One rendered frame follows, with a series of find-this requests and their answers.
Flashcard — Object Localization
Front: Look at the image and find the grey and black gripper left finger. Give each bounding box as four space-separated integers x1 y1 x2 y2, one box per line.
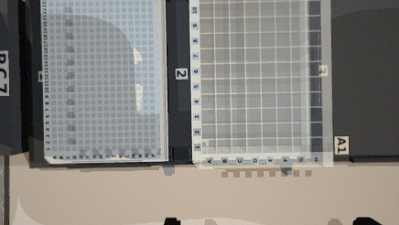
164 218 180 225

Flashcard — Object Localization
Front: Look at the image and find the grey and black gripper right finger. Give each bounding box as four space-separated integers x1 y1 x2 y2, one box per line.
352 217 382 225

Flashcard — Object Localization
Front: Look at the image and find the dark grey plate carrier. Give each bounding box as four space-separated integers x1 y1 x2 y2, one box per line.
0 0 399 169

